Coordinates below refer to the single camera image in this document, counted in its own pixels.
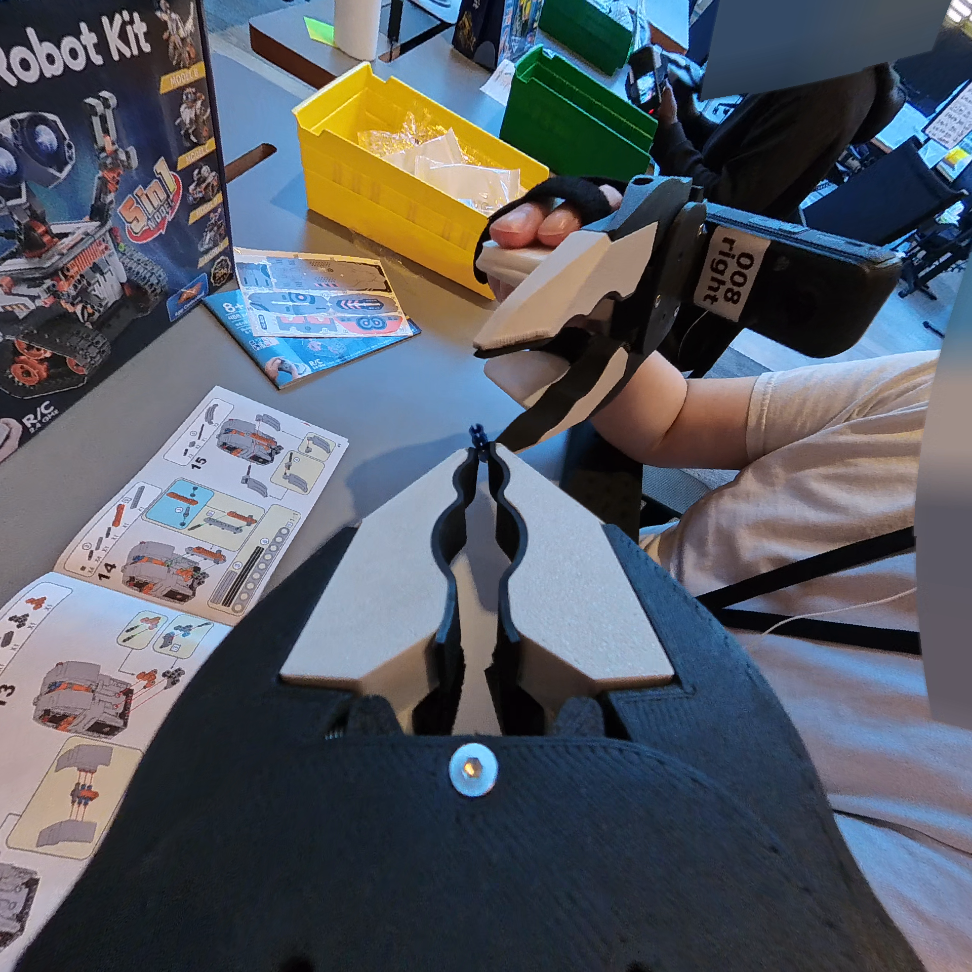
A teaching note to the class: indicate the blue booklet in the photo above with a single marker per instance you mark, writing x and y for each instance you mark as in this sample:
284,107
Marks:
304,361

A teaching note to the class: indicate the blue robot kit box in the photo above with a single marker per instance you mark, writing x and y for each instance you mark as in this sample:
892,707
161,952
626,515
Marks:
91,228
493,26

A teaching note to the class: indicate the white paper towel roll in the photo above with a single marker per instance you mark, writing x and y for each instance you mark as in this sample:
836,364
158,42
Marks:
355,26

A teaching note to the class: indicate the sticker sheet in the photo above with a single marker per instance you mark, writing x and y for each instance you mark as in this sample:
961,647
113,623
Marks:
326,296

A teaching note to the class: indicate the green plastic bin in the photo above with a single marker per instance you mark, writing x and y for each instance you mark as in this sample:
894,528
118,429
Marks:
585,30
569,121

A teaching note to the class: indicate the yellow plastic bin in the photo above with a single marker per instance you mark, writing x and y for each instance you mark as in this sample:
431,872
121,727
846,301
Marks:
364,182

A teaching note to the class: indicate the open white instruction booklet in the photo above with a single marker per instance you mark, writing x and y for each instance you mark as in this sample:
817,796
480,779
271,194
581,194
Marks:
152,569

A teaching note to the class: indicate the blue toy axle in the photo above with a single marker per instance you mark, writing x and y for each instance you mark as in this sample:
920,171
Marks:
477,437

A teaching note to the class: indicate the green sticky note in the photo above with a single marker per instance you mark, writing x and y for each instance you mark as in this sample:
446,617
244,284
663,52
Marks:
319,30

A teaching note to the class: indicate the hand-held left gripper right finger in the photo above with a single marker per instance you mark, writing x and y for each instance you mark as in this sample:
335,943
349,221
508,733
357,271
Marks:
585,607

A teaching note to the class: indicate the clear plastic bags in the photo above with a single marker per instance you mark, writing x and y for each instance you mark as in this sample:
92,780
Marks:
448,167

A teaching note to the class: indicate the person's right hand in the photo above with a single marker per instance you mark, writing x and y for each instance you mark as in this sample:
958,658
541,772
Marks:
524,228

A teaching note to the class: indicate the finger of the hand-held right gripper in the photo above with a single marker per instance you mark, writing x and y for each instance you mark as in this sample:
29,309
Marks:
562,288
531,376

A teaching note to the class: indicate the black office chair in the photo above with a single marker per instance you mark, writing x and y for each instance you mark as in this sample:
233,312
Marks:
873,197

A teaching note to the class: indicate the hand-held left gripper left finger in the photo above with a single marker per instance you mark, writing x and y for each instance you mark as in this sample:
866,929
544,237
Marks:
372,607

